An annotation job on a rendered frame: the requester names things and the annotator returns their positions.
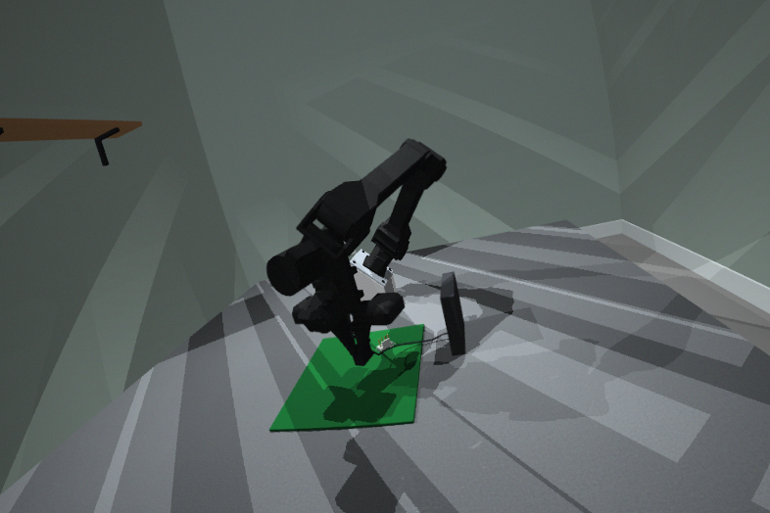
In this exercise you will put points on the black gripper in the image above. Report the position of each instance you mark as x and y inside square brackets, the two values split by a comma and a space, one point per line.
[381, 310]

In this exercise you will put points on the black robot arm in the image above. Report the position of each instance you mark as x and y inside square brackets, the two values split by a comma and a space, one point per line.
[347, 213]

